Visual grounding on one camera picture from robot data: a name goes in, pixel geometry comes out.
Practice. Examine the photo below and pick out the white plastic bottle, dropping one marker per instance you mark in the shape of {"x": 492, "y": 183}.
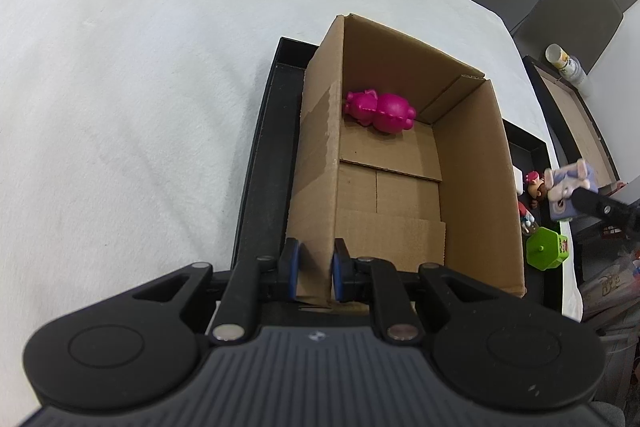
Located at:
{"x": 565, "y": 64}

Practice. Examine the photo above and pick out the green toy box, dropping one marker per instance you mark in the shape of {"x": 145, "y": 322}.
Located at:
{"x": 542, "y": 249}

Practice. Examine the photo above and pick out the black plastic tray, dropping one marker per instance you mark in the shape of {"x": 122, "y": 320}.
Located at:
{"x": 270, "y": 187}

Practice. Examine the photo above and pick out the brown cardboard box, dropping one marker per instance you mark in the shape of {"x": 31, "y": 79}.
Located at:
{"x": 390, "y": 187}

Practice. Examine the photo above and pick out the white plug charger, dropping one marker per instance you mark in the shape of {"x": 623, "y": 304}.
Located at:
{"x": 517, "y": 181}

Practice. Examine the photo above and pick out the clear plastic bag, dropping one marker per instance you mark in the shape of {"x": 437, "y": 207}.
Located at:
{"x": 610, "y": 287}

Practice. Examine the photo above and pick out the grey chair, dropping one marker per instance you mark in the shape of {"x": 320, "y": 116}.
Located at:
{"x": 575, "y": 7}

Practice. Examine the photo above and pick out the black tray with brown base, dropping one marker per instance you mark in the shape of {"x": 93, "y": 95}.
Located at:
{"x": 575, "y": 132}

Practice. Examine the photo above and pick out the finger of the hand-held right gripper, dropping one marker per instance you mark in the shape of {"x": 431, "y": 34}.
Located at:
{"x": 600, "y": 207}

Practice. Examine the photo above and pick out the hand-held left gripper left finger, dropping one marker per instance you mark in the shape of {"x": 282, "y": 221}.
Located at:
{"x": 292, "y": 268}

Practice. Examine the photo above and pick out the white table cloth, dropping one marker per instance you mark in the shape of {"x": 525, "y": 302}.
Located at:
{"x": 125, "y": 82}

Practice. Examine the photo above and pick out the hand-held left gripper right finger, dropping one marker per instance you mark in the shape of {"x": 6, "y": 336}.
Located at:
{"x": 340, "y": 273}

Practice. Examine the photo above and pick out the red crab figurine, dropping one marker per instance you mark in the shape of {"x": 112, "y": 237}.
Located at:
{"x": 525, "y": 213}

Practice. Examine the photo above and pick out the brown-haired doll figurine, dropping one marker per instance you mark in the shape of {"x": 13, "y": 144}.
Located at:
{"x": 537, "y": 187}

